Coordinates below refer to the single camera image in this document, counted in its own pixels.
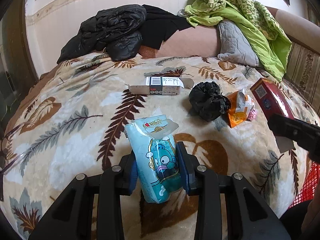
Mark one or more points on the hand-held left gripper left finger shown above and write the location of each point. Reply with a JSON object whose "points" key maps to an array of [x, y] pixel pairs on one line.
{"points": [[132, 177]]}

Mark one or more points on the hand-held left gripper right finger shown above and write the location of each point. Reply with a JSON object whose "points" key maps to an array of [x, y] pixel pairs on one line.
{"points": [[184, 170]]}

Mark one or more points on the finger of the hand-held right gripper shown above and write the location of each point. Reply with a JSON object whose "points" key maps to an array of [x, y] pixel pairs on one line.
{"points": [[292, 130]]}

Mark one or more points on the light blue tissue packet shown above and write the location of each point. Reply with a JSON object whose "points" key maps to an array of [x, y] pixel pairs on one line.
{"points": [[155, 160]]}

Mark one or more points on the red cigarette box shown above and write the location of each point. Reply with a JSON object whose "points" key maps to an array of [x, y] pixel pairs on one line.
{"points": [[270, 97]]}

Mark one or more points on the pale pink wrapper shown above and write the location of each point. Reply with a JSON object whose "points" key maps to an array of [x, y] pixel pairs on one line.
{"points": [[253, 115]]}

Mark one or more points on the orange wrapper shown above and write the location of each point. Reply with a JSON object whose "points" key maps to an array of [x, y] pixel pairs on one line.
{"points": [[237, 112]]}

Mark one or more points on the red plastic mesh basket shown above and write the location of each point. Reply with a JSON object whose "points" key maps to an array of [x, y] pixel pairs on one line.
{"points": [[311, 185]]}

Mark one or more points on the black plastic bag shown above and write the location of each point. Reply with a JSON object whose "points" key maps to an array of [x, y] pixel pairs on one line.
{"points": [[207, 102]]}

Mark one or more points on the white and black carton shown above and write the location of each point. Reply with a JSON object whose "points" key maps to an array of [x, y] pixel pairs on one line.
{"points": [[162, 86]]}

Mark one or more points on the striped sofa cushion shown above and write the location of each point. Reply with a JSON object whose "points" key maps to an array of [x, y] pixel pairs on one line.
{"points": [[305, 70]]}

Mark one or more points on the person's dark clothed leg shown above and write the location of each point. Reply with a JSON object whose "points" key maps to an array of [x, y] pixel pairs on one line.
{"points": [[292, 222]]}

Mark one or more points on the leaf print blanket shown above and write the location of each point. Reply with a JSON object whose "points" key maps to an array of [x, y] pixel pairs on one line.
{"points": [[75, 100]]}

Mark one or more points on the grey quilted pillow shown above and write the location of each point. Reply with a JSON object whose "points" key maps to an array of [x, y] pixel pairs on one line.
{"points": [[235, 42]]}

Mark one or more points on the green patterned quilt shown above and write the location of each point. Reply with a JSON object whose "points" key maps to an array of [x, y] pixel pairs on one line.
{"points": [[250, 25]]}

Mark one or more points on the wooden room divider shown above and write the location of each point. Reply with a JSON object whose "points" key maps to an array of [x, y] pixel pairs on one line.
{"points": [[313, 12]]}

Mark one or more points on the black cloth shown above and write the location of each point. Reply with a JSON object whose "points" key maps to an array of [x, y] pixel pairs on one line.
{"points": [[162, 25]]}

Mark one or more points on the black puffer jacket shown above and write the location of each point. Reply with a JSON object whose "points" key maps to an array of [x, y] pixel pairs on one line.
{"points": [[110, 30]]}

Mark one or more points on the clear plastic object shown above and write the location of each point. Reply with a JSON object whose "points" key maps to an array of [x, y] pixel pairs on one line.
{"points": [[181, 12]]}

